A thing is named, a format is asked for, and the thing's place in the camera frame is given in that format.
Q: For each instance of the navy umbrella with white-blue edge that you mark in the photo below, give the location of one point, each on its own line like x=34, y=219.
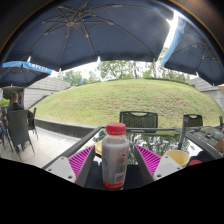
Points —
x=200, y=56

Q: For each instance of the navy umbrella with light-blue trim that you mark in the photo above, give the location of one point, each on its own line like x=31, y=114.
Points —
x=20, y=73

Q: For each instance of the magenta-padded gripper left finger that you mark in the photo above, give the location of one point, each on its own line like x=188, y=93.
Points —
x=59, y=168

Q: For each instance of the large navy patio umbrella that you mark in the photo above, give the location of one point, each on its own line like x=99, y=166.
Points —
x=100, y=33

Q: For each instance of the yellow snack bag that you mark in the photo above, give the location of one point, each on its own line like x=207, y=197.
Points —
x=98, y=148

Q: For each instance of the dark mesh-back chair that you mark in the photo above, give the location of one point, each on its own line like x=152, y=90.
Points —
x=138, y=120
x=193, y=120

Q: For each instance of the red-capped clear drink bottle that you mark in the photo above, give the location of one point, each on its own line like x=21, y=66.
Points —
x=115, y=156

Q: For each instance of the dark wicker chair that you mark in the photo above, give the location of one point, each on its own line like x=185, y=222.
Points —
x=32, y=123
x=18, y=128

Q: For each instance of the brown paper bag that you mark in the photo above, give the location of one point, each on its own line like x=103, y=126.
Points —
x=220, y=146

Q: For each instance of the person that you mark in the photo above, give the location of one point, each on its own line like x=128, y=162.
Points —
x=15, y=103

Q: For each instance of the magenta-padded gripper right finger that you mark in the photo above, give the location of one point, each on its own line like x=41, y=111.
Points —
x=166, y=166

